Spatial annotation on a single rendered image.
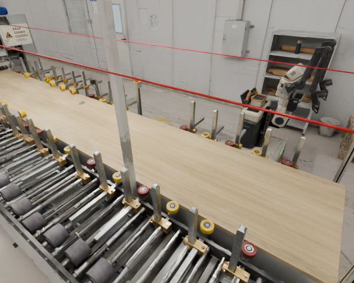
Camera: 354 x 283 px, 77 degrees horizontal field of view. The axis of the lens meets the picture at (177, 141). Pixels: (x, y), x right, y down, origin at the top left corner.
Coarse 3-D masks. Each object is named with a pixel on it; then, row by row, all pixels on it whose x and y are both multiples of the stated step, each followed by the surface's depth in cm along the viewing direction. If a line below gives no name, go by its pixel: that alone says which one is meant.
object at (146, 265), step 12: (36, 168) 200; (12, 180) 186; (72, 180) 187; (36, 192) 174; (84, 192) 175; (36, 204) 166; (84, 204) 166; (48, 216) 155; (168, 240) 140; (156, 252) 134; (180, 252) 134; (144, 264) 128; (168, 264) 128; (156, 276) 122; (204, 276) 122
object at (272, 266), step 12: (48, 144) 248; (60, 144) 229; (84, 156) 208; (108, 168) 191; (180, 216) 161; (216, 228) 143; (216, 240) 149; (228, 240) 142; (240, 252) 140; (252, 264) 139; (264, 264) 132; (276, 264) 126; (276, 276) 131; (288, 276) 125; (300, 276) 120
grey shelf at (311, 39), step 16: (272, 32) 344; (288, 32) 343; (304, 32) 343; (320, 32) 343; (272, 48) 375; (272, 64) 404; (304, 64) 376; (272, 80) 417; (272, 96) 399; (304, 112) 410; (304, 128) 381
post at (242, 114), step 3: (240, 114) 193; (243, 114) 192; (240, 117) 195; (243, 117) 194; (240, 120) 196; (243, 120) 197; (240, 123) 197; (240, 126) 199; (237, 129) 202; (240, 129) 200; (237, 132) 203; (240, 132) 202; (237, 135) 205; (240, 135) 206; (237, 138) 206; (237, 141) 208
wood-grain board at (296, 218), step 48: (0, 96) 298; (48, 96) 298; (96, 144) 202; (144, 144) 202; (192, 144) 202; (192, 192) 153; (240, 192) 153; (288, 192) 153; (336, 192) 153; (288, 240) 123; (336, 240) 123
